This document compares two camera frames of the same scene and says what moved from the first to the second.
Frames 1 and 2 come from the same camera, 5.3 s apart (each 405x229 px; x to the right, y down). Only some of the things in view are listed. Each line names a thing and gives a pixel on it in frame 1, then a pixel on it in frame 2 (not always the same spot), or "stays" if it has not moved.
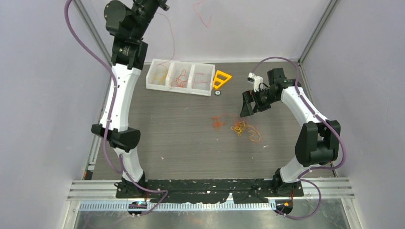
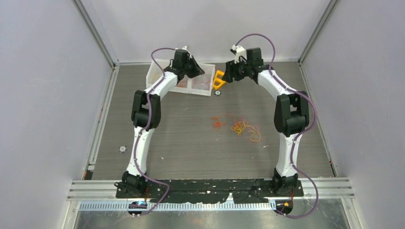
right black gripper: (249, 97) -> (230, 67)
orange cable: (181, 81) stays
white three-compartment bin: (183, 77) stays
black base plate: (242, 191) stays
